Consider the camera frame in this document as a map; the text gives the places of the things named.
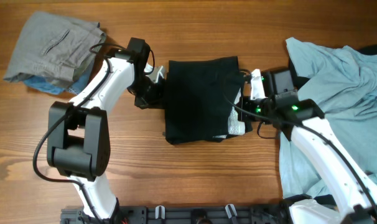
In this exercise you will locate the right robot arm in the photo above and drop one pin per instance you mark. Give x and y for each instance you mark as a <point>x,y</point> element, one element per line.
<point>273,100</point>

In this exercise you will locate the light blue t-shirt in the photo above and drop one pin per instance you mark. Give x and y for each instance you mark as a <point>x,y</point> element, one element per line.
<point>343,83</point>

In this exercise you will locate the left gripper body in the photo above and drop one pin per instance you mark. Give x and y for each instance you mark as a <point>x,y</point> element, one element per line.
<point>146,92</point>

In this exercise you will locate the folded blue jeans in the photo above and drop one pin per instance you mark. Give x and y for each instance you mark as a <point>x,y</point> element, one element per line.
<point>39,83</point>

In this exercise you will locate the folded grey trousers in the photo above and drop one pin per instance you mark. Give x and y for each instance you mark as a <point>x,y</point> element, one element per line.
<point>56,48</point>

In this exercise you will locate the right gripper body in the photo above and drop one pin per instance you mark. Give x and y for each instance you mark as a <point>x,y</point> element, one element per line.
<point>258,106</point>

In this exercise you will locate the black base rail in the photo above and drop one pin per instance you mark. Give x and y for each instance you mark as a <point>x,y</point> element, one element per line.
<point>255,214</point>

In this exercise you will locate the black shorts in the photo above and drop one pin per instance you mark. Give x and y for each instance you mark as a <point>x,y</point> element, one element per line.
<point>198,99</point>

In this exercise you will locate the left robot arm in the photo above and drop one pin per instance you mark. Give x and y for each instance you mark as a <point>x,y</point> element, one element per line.
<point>78,143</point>

